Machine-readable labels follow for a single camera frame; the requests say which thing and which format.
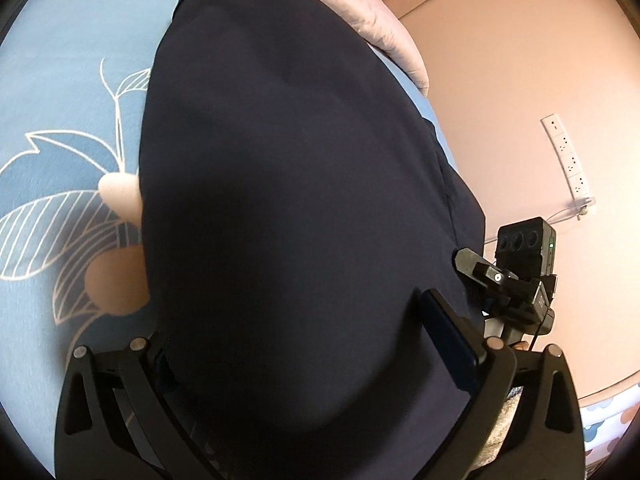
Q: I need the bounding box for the dark navy coat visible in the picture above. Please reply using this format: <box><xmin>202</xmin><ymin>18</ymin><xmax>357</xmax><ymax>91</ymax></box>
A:
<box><xmin>139</xmin><ymin>0</ymin><xmax>485</xmax><ymax>479</ymax></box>

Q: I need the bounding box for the white power strip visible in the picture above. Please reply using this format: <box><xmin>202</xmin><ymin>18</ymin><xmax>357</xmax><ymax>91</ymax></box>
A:
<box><xmin>540</xmin><ymin>114</ymin><xmax>591</xmax><ymax>202</ymax></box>

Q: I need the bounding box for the light blue floral bedsheet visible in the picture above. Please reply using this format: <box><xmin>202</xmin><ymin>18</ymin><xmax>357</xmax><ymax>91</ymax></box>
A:
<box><xmin>0</xmin><ymin>0</ymin><xmax>461</xmax><ymax>480</ymax></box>

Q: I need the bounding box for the pink quilted comforter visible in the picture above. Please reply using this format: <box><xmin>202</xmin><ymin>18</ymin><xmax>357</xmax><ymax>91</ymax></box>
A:
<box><xmin>320</xmin><ymin>0</ymin><xmax>430</xmax><ymax>96</ymax></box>

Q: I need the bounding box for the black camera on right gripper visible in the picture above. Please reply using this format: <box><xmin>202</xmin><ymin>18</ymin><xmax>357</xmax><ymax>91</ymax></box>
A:
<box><xmin>495</xmin><ymin>217</ymin><xmax>556</xmax><ymax>281</ymax></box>

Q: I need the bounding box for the white power cable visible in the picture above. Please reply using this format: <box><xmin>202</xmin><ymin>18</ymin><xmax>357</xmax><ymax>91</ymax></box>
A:
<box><xmin>482</xmin><ymin>196</ymin><xmax>597</xmax><ymax>248</ymax></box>

